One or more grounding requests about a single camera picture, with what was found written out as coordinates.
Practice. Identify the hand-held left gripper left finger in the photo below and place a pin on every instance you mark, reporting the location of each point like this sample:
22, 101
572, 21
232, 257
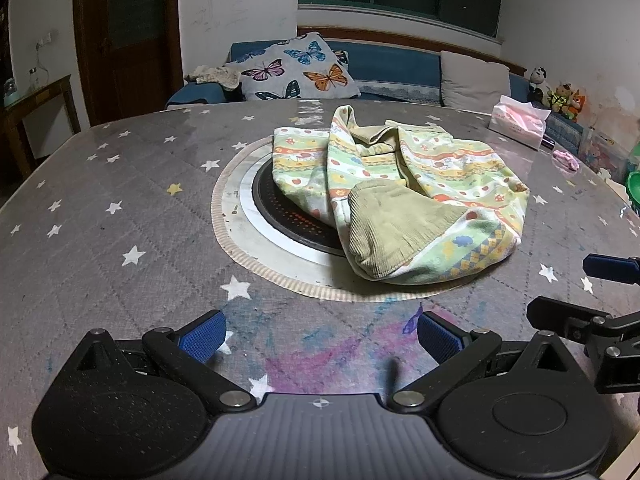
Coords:
202, 336

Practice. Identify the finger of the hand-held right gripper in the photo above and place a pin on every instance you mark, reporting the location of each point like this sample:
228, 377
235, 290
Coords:
602, 265
555, 315

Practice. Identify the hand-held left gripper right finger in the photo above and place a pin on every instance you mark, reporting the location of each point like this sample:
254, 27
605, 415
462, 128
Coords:
439, 338

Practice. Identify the patterned green children's garment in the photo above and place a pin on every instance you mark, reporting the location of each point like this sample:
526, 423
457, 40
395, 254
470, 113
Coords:
400, 185

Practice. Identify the green plastic object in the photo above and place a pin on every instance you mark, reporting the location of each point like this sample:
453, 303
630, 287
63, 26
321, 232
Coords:
635, 180

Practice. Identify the small pink cloth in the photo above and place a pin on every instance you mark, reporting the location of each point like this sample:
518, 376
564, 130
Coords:
566, 160

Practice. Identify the clear plastic box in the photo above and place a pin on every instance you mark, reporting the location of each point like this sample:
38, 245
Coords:
602, 152

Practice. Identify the round black hotplate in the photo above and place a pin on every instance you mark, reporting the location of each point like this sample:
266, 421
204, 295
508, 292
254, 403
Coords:
280, 210

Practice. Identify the grey star-print tablecloth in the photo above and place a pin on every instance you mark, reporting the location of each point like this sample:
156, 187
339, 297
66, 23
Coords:
125, 200

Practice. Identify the pink tissue pack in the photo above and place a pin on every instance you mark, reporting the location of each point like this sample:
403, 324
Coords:
517, 120

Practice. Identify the orange and yellow plush toy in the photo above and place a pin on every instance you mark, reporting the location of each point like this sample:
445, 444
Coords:
567, 100

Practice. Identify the panda plush toy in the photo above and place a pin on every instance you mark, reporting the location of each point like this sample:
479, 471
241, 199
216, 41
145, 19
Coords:
539, 85

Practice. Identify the grey cushion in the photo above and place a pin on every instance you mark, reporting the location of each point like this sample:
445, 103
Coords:
472, 82

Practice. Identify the white crumpled cloth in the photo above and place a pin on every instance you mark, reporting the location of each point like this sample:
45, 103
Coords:
212, 75

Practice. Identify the blue sofa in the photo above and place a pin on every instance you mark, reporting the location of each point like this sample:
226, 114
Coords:
395, 67

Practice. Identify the butterfly print pillow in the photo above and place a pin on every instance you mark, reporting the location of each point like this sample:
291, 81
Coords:
295, 67

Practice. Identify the wooden side table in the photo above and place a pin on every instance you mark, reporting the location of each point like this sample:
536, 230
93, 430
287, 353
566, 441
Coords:
45, 95

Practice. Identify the dark wooden door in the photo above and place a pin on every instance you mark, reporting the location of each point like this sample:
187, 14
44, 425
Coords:
130, 50

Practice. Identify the glass jar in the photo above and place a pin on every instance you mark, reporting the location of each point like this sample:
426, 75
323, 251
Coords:
34, 79

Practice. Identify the white wall socket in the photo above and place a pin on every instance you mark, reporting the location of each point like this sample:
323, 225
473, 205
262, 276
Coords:
44, 39

